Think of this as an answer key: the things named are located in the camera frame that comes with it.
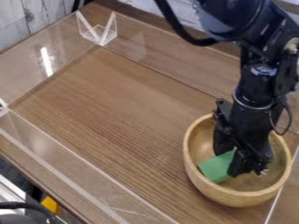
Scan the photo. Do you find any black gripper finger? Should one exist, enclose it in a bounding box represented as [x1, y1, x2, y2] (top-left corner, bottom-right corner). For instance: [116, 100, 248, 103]
[228, 149, 262, 178]
[212, 121, 235, 156]

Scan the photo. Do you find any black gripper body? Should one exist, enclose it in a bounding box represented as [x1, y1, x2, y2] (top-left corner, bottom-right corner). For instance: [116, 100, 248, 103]
[212, 91, 288, 176]

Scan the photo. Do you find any green rectangular block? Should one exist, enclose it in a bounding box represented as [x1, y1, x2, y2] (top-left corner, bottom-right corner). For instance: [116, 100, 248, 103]
[196, 150, 235, 184]

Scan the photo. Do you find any clear acrylic corner bracket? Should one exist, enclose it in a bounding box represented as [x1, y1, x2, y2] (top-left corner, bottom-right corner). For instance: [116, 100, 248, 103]
[75, 10, 118, 46]

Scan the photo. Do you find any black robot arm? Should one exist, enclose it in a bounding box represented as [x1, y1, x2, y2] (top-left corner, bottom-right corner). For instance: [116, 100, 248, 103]
[194, 0, 299, 177]

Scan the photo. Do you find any brown wooden bowl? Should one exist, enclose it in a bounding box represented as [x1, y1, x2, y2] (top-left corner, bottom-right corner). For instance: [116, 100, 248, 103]
[182, 114, 292, 207]

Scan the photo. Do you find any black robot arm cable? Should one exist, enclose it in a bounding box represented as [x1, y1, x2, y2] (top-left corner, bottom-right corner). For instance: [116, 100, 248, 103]
[154, 0, 220, 47]

